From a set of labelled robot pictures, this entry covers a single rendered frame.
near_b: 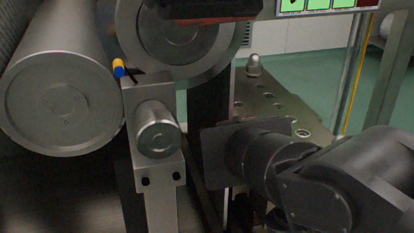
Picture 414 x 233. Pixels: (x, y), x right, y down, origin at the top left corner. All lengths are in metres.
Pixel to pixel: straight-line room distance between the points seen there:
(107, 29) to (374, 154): 0.25
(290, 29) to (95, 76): 3.28
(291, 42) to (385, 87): 2.43
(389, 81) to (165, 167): 1.01
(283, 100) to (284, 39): 2.92
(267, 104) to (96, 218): 0.36
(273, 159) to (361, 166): 0.07
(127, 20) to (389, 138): 0.23
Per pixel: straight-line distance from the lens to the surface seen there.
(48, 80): 0.37
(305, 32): 3.68
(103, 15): 0.34
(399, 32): 1.22
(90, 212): 0.64
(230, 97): 0.40
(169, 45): 0.33
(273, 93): 0.70
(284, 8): 0.76
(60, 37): 0.38
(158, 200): 0.40
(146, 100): 0.33
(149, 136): 0.29
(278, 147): 0.27
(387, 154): 0.24
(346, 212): 0.22
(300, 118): 0.63
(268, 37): 3.50
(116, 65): 0.30
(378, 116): 1.32
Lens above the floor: 1.35
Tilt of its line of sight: 32 degrees down
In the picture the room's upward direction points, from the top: straight up
